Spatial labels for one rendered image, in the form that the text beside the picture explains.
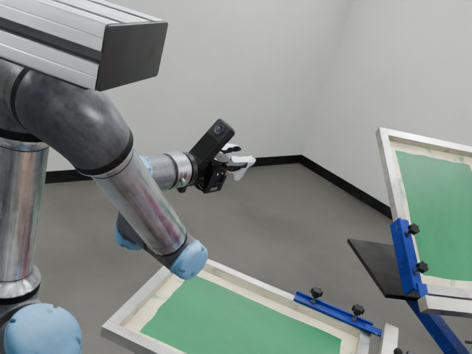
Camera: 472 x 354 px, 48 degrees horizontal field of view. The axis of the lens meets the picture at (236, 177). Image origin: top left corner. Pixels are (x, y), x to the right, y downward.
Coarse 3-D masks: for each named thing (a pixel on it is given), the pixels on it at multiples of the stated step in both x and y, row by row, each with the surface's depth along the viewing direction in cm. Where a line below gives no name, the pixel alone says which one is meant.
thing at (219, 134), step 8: (216, 120) 114; (216, 128) 112; (224, 128) 112; (208, 136) 113; (216, 136) 112; (224, 136) 111; (232, 136) 113; (200, 144) 113; (208, 144) 112; (216, 144) 112; (224, 144) 113; (192, 152) 113; (200, 152) 112; (208, 152) 112; (216, 152) 113; (200, 160) 112; (208, 160) 113; (200, 168) 112
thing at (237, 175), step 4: (232, 156) 120; (236, 156) 121; (244, 156) 122; (232, 160) 118; (236, 160) 119; (240, 160) 120; (244, 160) 120; (248, 160) 121; (252, 160) 123; (248, 164) 121; (252, 164) 123; (244, 168) 122; (228, 172) 120; (232, 172) 121; (236, 172) 121; (240, 172) 122; (244, 172) 123; (236, 176) 122; (240, 176) 123; (236, 180) 123
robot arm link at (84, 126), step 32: (32, 96) 67; (64, 96) 67; (96, 96) 70; (32, 128) 69; (64, 128) 68; (96, 128) 69; (128, 128) 75; (96, 160) 71; (128, 160) 76; (128, 192) 79; (160, 192) 86; (160, 224) 88; (160, 256) 96; (192, 256) 96
